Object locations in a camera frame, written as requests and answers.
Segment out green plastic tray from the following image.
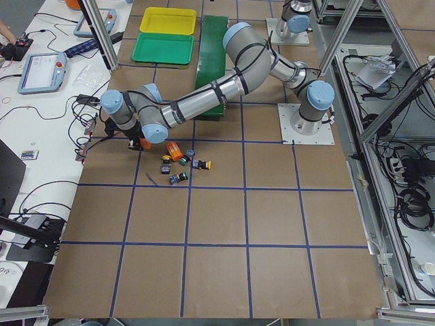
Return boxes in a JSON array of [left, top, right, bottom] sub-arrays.
[[131, 33, 194, 65]]

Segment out black power adapter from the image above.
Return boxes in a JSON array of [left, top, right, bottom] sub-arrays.
[[109, 32, 124, 44]]

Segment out blue teach pendant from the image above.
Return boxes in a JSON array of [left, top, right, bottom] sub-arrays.
[[73, 8, 118, 38], [17, 52, 67, 95]]

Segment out orange cylinder labelled 4680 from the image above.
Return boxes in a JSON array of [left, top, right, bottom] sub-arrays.
[[167, 141, 183, 162]]

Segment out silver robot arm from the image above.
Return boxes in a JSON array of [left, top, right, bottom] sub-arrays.
[[276, 0, 313, 39], [100, 22, 335, 145]]

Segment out green push button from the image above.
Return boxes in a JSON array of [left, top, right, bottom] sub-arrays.
[[169, 171, 189, 185], [178, 149, 195, 166]]

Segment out plain orange cylinder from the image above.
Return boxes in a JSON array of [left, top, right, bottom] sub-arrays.
[[139, 138, 152, 150]]

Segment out green conveyor belt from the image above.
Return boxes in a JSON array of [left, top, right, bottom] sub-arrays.
[[194, 15, 230, 120]]

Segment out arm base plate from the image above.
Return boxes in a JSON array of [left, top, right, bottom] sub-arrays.
[[266, 15, 311, 46], [277, 103, 335, 146]]

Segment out aluminium frame post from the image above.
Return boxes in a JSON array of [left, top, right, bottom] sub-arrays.
[[78, 0, 119, 71]]

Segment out yellow push button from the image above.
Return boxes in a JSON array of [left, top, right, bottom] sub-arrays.
[[160, 155, 171, 175], [192, 159, 212, 170]]

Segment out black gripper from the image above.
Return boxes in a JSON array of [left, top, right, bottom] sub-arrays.
[[127, 130, 142, 149]]

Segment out red black power cable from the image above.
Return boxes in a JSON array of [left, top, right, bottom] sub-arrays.
[[74, 134, 137, 160]]

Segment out yellow plastic tray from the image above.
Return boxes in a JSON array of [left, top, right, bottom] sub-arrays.
[[139, 7, 196, 35]]

